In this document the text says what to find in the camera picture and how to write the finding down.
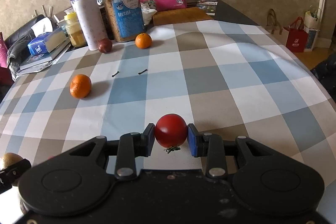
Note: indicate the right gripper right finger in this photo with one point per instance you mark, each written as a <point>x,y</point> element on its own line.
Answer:
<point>210,146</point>

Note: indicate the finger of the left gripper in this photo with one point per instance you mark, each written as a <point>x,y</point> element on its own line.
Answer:
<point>12,174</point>

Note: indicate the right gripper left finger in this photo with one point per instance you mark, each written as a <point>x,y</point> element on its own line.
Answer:
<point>130,146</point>

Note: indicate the red tomato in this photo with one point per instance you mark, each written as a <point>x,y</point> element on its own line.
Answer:
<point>171,131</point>

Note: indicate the orange mandarin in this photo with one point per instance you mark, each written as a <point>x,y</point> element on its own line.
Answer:
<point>143,41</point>
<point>80,86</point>

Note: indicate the brown kiwi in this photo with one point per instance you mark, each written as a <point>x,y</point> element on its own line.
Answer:
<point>9,159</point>

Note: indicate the checkered tablecloth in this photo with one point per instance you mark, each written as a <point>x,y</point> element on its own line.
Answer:
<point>227,79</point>

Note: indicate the dark plum by bottle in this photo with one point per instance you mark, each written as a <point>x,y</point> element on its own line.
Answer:
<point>105,45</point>

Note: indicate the orange mandarin by jar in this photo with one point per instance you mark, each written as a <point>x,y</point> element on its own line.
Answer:
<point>143,41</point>

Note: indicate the stack of books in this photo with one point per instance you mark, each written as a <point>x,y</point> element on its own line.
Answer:
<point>40,62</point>

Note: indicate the yellow lid jar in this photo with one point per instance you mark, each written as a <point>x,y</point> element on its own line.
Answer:
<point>74,30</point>

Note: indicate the orange wooden board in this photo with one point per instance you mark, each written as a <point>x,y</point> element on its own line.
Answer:
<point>191,14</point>

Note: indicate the blue tissue pack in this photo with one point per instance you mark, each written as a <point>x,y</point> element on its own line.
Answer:
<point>47,42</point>

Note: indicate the lilac white thermos bottle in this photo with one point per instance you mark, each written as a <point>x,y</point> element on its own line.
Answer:
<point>91,22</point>

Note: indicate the beige paper bag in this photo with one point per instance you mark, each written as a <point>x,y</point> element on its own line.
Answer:
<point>274,27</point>

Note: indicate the red gift bag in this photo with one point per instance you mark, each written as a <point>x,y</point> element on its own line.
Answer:
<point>297,37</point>

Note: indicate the pink pencil case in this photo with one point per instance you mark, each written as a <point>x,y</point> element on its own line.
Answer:
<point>165,5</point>

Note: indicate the glass jar blue label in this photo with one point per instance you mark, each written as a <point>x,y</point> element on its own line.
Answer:
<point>125,18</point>

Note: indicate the white paper bag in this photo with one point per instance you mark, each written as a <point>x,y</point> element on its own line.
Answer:
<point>311,22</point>

